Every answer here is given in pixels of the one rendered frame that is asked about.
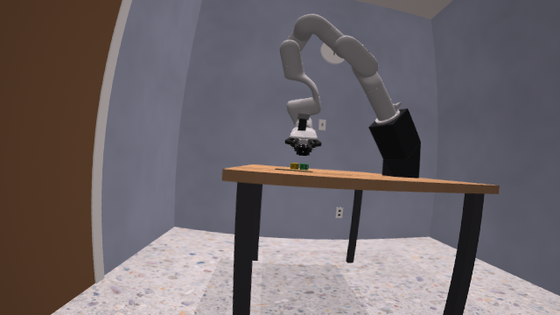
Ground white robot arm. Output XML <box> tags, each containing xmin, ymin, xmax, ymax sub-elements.
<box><xmin>280</xmin><ymin>14</ymin><xmax>402</xmax><ymax>131</ymax></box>

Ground black die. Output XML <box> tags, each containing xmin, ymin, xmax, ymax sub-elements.
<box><xmin>298</xmin><ymin>144</ymin><xmax>308</xmax><ymax>156</ymax></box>

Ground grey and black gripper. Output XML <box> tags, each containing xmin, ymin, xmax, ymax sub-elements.
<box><xmin>285</xmin><ymin>124</ymin><xmax>321</xmax><ymax>156</ymax></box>

